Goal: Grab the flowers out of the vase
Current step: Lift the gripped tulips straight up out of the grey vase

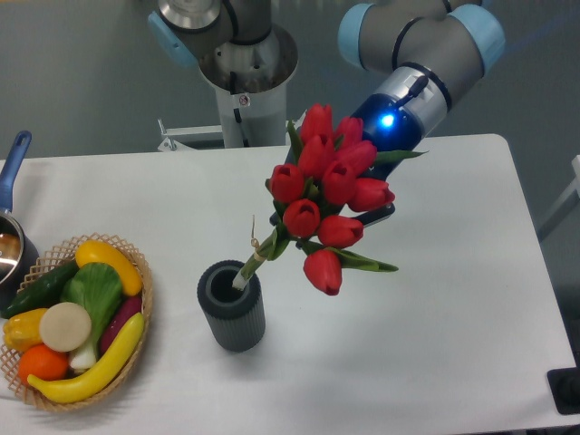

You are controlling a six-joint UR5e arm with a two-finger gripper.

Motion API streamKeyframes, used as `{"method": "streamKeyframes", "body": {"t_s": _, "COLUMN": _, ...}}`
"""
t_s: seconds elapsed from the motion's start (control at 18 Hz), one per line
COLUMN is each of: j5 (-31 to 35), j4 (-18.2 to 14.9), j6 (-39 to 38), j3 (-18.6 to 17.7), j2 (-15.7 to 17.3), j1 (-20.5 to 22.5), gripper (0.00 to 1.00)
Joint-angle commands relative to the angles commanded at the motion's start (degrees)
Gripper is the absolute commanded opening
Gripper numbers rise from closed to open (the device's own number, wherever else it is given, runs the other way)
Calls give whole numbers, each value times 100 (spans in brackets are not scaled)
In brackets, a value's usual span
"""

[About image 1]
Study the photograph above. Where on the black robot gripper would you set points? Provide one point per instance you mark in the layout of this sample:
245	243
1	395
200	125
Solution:
390	126

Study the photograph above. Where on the red tulip bouquet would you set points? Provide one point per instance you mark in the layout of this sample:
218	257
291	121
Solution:
309	194

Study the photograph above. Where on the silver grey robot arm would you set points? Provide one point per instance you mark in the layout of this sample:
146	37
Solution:
432	52

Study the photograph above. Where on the grey ribbed vase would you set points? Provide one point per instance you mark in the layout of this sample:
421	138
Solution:
235	317

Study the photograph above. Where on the black device at table edge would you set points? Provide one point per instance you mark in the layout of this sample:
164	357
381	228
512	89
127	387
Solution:
564	386

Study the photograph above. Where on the purple eggplant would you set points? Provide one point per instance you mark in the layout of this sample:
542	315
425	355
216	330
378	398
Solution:
126	310

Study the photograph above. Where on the yellow squash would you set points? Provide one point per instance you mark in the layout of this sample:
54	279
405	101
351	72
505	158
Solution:
97	251

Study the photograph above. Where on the green bok choy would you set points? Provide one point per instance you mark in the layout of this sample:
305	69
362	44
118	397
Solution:
97	288

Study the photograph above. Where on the woven wicker basket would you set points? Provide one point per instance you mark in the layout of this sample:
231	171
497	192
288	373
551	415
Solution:
50	259

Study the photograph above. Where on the green cucumber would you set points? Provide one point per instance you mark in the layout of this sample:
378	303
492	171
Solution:
43	292

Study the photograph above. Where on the beige round disc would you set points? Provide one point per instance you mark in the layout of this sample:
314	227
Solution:
65	327

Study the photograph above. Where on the yellow banana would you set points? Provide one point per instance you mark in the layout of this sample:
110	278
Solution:
90	371

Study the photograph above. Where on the yellow bell pepper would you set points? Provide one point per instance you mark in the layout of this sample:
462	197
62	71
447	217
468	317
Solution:
22	331

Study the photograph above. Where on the orange fruit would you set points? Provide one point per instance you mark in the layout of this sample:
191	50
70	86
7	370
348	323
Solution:
44	363

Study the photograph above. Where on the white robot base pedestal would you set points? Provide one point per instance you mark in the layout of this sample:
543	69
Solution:
242	54

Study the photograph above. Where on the white frame at right edge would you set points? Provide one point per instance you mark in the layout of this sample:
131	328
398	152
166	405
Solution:
561	208

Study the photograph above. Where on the blue handled saucepan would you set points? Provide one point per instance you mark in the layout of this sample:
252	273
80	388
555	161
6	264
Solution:
18	253

